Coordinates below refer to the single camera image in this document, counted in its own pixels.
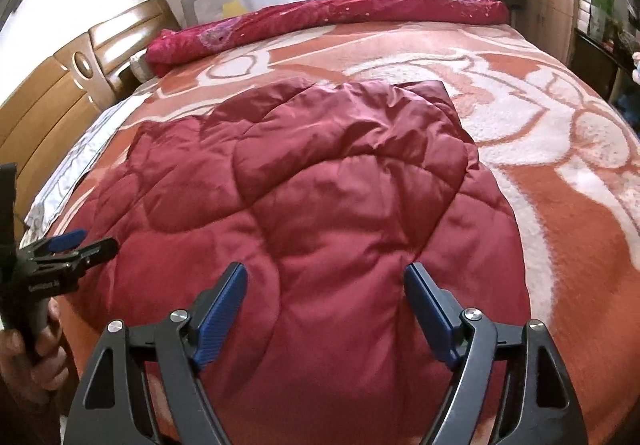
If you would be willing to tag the wooden headboard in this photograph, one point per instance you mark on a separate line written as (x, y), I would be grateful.
(35, 90)

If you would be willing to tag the red quilted jacket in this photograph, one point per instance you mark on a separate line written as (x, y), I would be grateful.
(310, 225)

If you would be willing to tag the red floral quilt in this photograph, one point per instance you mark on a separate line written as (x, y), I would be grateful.
(325, 20)

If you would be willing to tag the silver white bed sheet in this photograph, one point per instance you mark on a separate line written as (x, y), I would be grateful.
(75, 165)

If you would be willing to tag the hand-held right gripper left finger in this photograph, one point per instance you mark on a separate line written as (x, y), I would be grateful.
(220, 312)

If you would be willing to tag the dark shelf with items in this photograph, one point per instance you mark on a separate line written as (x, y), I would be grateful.
(607, 25)

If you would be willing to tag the person's left hand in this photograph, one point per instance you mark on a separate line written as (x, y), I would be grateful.
(47, 355)

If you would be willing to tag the orange and white blanket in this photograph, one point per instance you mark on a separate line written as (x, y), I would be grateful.
(575, 225)

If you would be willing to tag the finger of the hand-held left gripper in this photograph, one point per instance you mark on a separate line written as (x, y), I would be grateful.
(97, 252)
(70, 240)

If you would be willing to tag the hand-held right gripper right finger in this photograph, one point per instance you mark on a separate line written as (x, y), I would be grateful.
(432, 317)

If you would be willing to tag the white pillow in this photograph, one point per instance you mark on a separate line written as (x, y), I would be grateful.
(140, 67)

